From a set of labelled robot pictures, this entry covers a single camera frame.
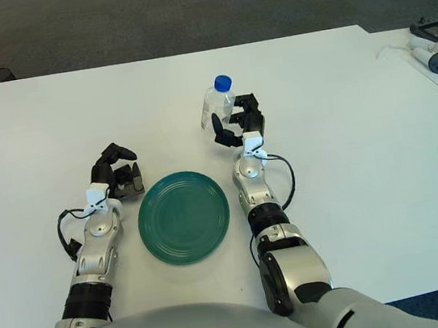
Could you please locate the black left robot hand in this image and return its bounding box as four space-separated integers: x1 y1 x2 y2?
86 140 146 205

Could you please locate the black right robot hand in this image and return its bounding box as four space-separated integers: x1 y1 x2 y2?
208 91 269 150

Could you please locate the clear bottle with blue cap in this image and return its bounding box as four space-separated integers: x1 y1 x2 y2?
194 73 240 135

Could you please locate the green ribbed plate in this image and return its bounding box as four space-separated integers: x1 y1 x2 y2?
132 165 237 271

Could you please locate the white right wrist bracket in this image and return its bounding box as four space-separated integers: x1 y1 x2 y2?
237 128 268 161

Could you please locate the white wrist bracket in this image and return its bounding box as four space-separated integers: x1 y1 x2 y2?
81 180 113 216
237 128 268 161

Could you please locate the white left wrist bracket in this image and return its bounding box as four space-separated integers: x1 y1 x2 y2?
81 180 113 216

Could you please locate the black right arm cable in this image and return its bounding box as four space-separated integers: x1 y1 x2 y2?
260 149 300 212

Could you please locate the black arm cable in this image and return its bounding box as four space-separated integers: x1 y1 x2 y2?
260 149 300 212
54 204 111 263

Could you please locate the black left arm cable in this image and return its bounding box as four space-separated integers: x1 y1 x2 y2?
54 204 111 263

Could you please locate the thin white cable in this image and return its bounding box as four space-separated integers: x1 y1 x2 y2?
373 39 413 61

